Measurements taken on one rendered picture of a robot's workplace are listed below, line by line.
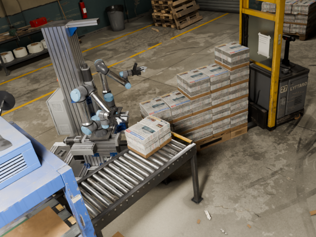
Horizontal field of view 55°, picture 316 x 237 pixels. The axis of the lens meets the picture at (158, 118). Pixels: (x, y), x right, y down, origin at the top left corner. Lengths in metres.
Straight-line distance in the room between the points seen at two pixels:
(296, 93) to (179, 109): 1.77
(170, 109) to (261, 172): 1.36
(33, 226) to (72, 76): 1.55
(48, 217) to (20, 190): 0.91
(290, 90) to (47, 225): 3.50
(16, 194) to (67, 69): 1.80
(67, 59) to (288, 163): 2.92
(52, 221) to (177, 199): 1.54
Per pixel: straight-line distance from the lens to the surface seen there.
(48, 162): 2.05
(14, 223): 2.92
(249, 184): 3.86
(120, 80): 3.74
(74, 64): 3.35
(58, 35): 3.29
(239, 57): 4.03
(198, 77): 3.89
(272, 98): 4.41
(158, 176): 2.87
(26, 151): 1.96
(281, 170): 4.09
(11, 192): 1.97
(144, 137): 2.93
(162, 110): 3.72
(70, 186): 2.00
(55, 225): 2.71
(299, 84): 4.72
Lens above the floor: 2.70
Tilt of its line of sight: 32 degrees down
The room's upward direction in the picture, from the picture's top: 9 degrees counter-clockwise
